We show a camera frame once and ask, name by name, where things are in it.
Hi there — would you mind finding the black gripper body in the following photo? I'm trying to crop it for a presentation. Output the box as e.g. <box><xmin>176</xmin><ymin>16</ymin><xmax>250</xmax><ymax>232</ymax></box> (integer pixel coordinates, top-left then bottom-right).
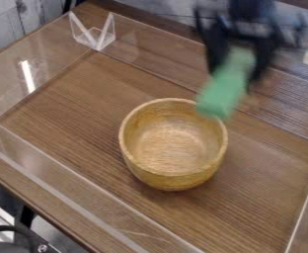
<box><xmin>194</xmin><ymin>0</ymin><xmax>308</xmax><ymax>46</ymax></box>

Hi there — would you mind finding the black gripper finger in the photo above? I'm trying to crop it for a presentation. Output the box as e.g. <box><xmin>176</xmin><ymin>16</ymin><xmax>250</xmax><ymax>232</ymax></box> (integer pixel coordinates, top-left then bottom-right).
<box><xmin>206</xmin><ymin>28</ymin><xmax>230</xmax><ymax>73</ymax></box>
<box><xmin>247</xmin><ymin>37</ymin><xmax>279</xmax><ymax>92</ymax></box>

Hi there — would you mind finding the green rectangular block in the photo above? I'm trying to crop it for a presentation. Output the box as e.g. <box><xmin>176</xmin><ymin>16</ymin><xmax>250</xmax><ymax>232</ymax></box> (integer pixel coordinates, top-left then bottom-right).
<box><xmin>196</xmin><ymin>47</ymin><xmax>256</xmax><ymax>120</ymax></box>

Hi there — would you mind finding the brown wooden bowl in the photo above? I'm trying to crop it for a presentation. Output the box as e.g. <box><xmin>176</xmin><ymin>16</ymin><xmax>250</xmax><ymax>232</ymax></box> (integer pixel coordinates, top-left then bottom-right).
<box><xmin>119</xmin><ymin>98</ymin><xmax>228</xmax><ymax>192</ymax></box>

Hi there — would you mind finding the clear acrylic barrier wall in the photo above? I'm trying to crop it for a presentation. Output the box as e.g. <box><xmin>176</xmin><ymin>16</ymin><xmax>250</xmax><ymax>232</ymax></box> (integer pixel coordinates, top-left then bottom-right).
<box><xmin>0</xmin><ymin>4</ymin><xmax>308</xmax><ymax>253</ymax></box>

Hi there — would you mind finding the clear acrylic corner bracket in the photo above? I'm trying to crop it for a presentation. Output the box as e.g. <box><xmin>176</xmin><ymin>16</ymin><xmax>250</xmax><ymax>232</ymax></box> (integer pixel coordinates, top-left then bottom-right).
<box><xmin>68</xmin><ymin>12</ymin><xmax>116</xmax><ymax>51</ymax></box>

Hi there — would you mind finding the black table leg bracket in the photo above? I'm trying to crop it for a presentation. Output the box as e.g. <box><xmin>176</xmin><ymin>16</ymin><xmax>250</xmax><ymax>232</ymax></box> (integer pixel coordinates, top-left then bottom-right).
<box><xmin>15</xmin><ymin>206</ymin><xmax>61</xmax><ymax>253</ymax></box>

